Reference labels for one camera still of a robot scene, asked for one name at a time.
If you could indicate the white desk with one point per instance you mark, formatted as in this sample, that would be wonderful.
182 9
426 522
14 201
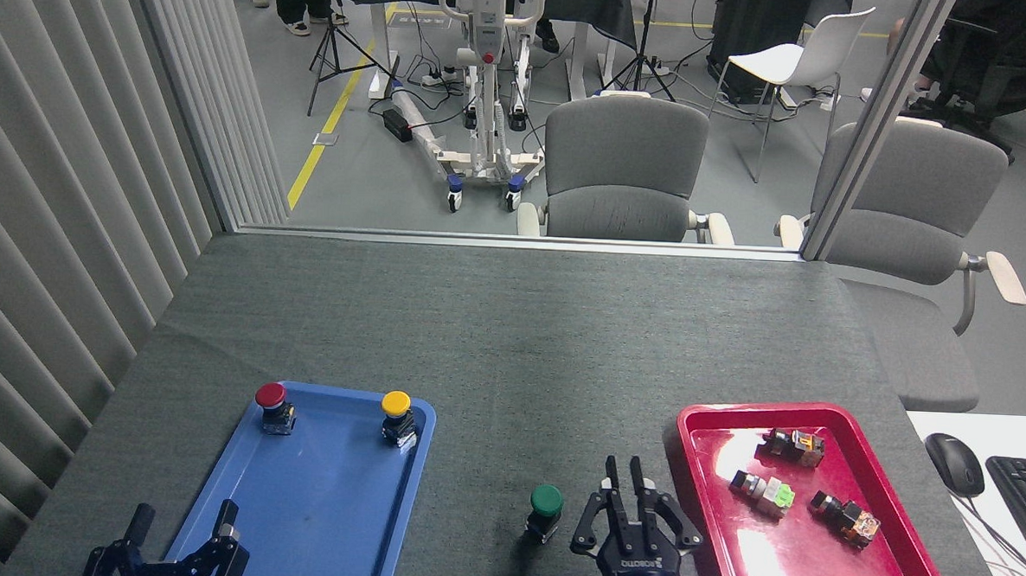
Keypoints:
1007 569

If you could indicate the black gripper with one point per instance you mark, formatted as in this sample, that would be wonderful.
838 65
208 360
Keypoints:
639 575
164 574

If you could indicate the black power box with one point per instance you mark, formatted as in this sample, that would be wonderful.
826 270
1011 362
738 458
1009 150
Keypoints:
396 125

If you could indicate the black switch with orange block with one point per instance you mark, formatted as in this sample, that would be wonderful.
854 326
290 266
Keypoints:
845 517

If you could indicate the black office chair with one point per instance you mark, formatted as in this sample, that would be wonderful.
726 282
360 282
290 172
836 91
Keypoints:
1004 58

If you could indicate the grey office chair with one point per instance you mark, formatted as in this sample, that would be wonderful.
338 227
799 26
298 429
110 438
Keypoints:
623 154
915 210

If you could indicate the silver switch with green block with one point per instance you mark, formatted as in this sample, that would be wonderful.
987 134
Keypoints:
764 491

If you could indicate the white plastic chair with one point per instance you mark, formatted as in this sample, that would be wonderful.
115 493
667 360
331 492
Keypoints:
800 62

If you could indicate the white power strip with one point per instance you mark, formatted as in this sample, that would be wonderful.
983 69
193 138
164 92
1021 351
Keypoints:
440 77

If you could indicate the yellow push button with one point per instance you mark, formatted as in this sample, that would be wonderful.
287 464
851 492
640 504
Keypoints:
396 403

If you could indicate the red push button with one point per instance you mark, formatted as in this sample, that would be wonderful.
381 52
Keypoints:
270 395

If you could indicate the black tripod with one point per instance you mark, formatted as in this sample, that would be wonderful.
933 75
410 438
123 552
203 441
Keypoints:
641 64
329 46

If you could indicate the black switch with orange window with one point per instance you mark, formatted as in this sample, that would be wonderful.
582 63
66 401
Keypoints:
794 446

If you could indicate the red plastic tray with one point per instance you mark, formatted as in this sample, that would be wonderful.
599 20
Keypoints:
821 561

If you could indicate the silver frame post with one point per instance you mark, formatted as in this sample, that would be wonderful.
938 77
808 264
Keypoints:
875 122

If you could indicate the black computer mouse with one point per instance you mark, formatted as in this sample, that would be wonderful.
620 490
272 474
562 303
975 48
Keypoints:
956 463

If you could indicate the blue plastic tray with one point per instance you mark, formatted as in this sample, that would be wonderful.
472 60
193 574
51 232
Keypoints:
322 505

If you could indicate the white stand on wheels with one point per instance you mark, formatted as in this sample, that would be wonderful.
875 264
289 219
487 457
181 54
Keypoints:
488 36

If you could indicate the green push button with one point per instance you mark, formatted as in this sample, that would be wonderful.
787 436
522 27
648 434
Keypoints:
546 501

